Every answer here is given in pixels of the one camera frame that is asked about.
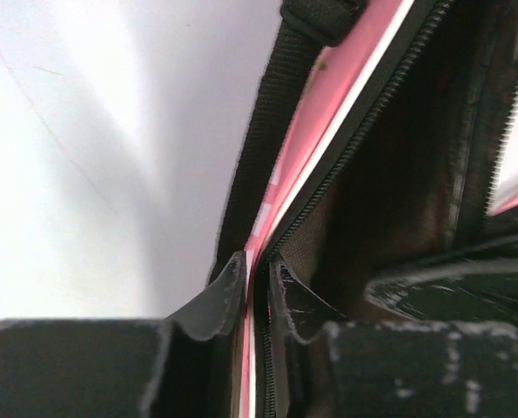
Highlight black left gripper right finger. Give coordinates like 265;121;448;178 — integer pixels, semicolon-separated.
269;259;518;417

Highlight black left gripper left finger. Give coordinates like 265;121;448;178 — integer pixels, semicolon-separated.
0;252;246;417

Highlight pink racket bag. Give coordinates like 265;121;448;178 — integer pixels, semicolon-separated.
216;1;518;417

